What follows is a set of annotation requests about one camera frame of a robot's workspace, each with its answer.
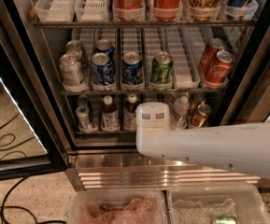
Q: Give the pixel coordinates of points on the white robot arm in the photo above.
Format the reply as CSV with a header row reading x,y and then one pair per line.
x,y
243,148

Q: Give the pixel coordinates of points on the blue pepsi can centre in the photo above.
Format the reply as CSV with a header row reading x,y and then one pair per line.
x,y
132,70

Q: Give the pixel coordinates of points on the blue pepsi can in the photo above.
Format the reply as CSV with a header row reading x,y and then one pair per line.
x,y
132,70
102,69
105,46

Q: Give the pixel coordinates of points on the green soda can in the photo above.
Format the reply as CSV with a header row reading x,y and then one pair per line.
x,y
161,68

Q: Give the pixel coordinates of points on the blue pepsi can front left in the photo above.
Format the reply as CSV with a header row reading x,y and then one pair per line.
x,y
102,69

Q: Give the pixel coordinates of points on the dark can bottom back left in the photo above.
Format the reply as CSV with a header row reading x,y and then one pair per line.
x,y
82,100

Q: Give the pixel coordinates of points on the silver slim can bottom left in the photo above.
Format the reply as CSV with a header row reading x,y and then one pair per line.
x,y
84,117

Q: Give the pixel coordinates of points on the empty white tray middle shelf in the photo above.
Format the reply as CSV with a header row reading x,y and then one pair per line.
x,y
183,72

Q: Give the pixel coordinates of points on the gold can bottom back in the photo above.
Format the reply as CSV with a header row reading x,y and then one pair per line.
x,y
195,100

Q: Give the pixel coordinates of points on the gold can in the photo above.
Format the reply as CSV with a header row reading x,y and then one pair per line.
x,y
200,115
195,100

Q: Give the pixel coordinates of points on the blue pepsi can back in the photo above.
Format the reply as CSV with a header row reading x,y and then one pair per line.
x,y
105,46

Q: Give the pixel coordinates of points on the gold can bottom front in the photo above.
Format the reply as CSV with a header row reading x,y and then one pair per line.
x,y
200,115

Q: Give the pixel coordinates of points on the white can middle front left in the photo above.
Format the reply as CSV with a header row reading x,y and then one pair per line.
x,y
71,70

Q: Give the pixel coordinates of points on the white can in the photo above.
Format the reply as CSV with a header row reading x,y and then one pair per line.
x,y
75,47
71,70

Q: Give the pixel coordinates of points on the white can middle back left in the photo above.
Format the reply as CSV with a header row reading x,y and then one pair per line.
x,y
75,47

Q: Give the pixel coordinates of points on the steel fridge base grille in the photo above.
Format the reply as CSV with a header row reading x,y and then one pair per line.
x,y
159,177

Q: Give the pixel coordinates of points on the red coke can front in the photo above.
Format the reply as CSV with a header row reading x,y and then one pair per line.
x,y
220,67

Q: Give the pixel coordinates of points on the red coke can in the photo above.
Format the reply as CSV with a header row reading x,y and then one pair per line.
x,y
220,67
211,49

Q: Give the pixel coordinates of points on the red coke can back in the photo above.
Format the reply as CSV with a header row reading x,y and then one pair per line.
x,y
211,49

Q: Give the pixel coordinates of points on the open glass fridge door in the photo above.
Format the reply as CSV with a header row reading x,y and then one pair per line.
x,y
31,137

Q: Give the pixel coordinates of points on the green can in bin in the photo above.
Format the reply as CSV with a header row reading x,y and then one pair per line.
x,y
224,220

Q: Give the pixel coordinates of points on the brown juice bottle right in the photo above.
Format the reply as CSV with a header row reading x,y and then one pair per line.
x,y
129,112

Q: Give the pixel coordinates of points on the brown juice bottle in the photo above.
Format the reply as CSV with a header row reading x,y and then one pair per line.
x,y
110,116
129,112

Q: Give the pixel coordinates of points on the brown juice bottle left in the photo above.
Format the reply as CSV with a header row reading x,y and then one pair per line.
x,y
110,116

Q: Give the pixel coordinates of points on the clear water bottle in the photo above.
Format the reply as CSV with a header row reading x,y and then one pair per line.
x,y
179,112

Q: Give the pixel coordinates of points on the empty white tray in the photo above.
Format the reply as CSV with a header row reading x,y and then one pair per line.
x,y
92,10
55,10

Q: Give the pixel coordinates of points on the clear bin with pink wrap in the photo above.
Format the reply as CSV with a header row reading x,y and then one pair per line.
x,y
118,206

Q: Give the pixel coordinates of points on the clear bin with bubble wrap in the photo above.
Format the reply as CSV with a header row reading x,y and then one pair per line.
x,y
200,203

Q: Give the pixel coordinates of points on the empty white tray top left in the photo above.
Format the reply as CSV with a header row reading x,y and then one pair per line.
x,y
55,10

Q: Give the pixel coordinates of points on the right fridge door frame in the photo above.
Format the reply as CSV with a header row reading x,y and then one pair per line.
x,y
247,98

